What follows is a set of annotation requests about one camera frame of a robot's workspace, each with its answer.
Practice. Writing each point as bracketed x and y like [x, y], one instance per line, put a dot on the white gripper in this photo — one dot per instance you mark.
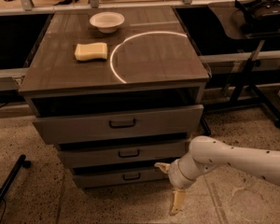
[174, 174]

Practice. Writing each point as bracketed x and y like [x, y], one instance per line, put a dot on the grey drawer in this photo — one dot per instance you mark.
[117, 174]
[97, 156]
[116, 125]

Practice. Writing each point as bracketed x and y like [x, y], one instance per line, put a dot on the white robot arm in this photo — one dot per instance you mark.
[205, 154]

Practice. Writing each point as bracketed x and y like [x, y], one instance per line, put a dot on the grey drawer cabinet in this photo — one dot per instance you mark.
[150, 64]

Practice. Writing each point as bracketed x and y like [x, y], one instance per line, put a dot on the yellow sponge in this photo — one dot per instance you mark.
[86, 52]

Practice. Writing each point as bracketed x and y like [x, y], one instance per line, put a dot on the white bowl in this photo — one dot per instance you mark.
[107, 22]

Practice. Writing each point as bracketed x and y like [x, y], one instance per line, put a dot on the black stand leg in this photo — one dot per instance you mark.
[20, 163]

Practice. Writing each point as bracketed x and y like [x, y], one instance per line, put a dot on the black side table stand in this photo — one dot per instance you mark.
[232, 20]

